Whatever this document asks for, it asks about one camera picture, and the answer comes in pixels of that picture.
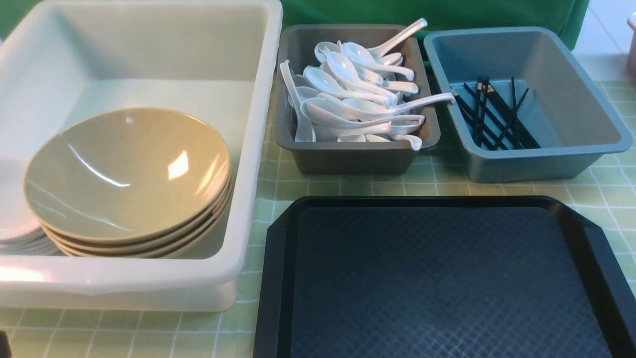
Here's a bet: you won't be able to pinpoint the tan noodle bowl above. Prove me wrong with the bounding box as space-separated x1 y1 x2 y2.
23 108 233 243

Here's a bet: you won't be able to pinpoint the black chopstick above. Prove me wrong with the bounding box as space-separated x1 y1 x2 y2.
509 77 522 149
488 84 535 150

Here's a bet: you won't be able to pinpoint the white soup spoon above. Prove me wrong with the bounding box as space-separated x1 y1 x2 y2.
344 42 415 80

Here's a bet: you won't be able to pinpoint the top stacked tan bowl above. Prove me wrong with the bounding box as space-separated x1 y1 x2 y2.
42 175 234 258

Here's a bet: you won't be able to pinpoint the white spoon leaning left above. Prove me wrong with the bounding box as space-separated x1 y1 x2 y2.
279 59 317 143

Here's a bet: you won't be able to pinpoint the white spoon over rim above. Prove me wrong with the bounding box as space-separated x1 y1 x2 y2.
343 92 455 119

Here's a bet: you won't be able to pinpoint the pile of white spoons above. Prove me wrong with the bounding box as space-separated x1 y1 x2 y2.
280 42 426 150

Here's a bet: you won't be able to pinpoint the black serving tray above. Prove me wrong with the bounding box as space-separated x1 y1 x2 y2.
252 195 636 358

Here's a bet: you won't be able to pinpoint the grey spoon bin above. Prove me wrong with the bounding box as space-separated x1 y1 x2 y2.
270 23 416 175

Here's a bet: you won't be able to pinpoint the large white plastic tub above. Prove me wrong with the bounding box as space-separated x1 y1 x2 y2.
0 0 283 311

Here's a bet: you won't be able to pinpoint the white spoon sticking up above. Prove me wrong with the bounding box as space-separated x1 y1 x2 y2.
367 18 428 58

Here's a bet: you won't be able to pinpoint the black chopsticks in bin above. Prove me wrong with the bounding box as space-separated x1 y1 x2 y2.
451 78 541 151

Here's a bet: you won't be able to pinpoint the blue chopstick bin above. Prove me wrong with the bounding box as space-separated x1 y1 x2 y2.
423 27 633 183

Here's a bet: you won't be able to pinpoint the green backdrop cloth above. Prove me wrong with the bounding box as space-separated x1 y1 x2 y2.
0 0 591 50

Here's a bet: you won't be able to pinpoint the green checkered tablecloth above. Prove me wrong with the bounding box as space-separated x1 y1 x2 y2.
0 80 636 358

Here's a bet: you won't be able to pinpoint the stack of white plates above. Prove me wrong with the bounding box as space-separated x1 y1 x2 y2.
0 154 59 256

